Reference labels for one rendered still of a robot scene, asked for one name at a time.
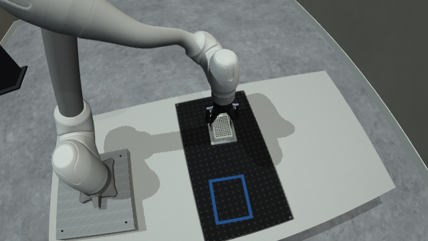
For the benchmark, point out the blue tape outline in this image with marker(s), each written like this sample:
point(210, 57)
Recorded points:
point(214, 205)

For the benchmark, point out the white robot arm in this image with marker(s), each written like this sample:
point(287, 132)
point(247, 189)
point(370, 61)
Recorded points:
point(76, 160)

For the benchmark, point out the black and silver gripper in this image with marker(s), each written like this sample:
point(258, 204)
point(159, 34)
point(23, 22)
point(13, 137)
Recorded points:
point(220, 109)

